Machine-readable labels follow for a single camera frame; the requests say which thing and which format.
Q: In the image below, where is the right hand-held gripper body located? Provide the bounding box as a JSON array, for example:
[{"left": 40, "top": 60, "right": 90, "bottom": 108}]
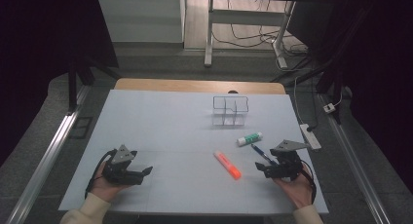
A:
[{"left": 270, "top": 139, "right": 310, "bottom": 181}]

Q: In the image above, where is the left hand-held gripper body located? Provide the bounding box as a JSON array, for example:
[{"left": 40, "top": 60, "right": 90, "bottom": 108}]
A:
[{"left": 101, "top": 144, "right": 145, "bottom": 186}]

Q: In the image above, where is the blue pen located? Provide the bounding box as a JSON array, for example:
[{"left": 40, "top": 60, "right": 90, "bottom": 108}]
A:
[{"left": 250, "top": 143, "right": 277, "bottom": 167}]

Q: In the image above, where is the white green glue stick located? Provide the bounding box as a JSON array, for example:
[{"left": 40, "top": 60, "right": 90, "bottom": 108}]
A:
[{"left": 236, "top": 131, "right": 264, "bottom": 147}]

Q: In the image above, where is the orange highlighter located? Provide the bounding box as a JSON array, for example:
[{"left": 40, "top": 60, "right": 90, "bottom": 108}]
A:
[{"left": 213, "top": 151, "right": 243, "bottom": 181}]

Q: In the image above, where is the clear plastic pen holder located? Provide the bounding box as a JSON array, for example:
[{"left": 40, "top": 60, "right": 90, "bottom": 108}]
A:
[{"left": 212, "top": 95, "right": 249, "bottom": 127}]

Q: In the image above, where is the person's right hand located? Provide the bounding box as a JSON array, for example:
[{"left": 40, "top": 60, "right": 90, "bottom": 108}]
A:
[{"left": 274, "top": 165, "right": 315, "bottom": 210}]

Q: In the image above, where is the person's left hand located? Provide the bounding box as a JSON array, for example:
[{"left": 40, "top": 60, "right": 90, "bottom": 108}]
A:
[{"left": 90, "top": 161, "right": 131, "bottom": 203}]

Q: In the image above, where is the white power strip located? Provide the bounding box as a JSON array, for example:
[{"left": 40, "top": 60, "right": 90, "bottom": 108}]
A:
[{"left": 299, "top": 123, "right": 322, "bottom": 151}]

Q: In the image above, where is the pale blue table mat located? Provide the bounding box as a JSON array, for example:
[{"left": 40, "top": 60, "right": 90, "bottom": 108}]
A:
[{"left": 57, "top": 89, "right": 329, "bottom": 216}]

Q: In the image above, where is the dark floor hatch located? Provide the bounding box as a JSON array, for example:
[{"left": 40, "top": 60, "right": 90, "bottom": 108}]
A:
[{"left": 69, "top": 116, "right": 94, "bottom": 140}]

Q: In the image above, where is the small white adapter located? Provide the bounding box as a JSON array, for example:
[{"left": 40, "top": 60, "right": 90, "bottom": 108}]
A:
[{"left": 322, "top": 102, "right": 337, "bottom": 115}]

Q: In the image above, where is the black metal stand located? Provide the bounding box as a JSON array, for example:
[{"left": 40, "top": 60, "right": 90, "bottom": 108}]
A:
[
  {"left": 271, "top": 48, "right": 352, "bottom": 126},
  {"left": 66, "top": 55, "right": 121, "bottom": 116}
]

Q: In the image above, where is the dark curtain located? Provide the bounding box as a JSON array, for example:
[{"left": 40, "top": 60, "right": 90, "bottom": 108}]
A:
[
  {"left": 0, "top": 0, "right": 120, "bottom": 167},
  {"left": 286, "top": 0, "right": 413, "bottom": 193}
]

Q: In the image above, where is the white panel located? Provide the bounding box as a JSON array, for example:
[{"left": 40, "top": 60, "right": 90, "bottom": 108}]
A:
[{"left": 96, "top": 0, "right": 186, "bottom": 44}]

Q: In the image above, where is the left hand-held gripper black cable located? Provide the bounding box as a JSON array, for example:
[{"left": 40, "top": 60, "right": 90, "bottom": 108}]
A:
[{"left": 85, "top": 148, "right": 117, "bottom": 199}]

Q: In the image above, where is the hand-held gripper black cable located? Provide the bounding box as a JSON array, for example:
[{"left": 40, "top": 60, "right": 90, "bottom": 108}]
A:
[
  {"left": 85, "top": 148, "right": 117, "bottom": 199},
  {"left": 300, "top": 159, "right": 318, "bottom": 205}
]

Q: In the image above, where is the right hand-held gripper black cable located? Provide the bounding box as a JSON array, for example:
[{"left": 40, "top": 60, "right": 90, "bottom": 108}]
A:
[{"left": 300, "top": 159, "right": 318, "bottom": 205}]

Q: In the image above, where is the aluminium rail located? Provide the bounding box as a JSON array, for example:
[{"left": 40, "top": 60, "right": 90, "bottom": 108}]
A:
[
  {"left": 6, "top": 84, "right": 92, "bottom": 224},
  {"left": 319, "top": 93, "right": 393, "bottom": 224}
]

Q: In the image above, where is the tangle of floor cables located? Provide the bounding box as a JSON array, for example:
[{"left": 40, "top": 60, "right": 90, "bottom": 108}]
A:
[{"left": 212, "top": 0, "right": 310, "bottom": 72}]

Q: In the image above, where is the white metal desk frame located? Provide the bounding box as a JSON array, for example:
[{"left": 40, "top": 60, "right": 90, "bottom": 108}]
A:
[{"left": 204, "top": 0, "right": 297, "bottom": 70}]

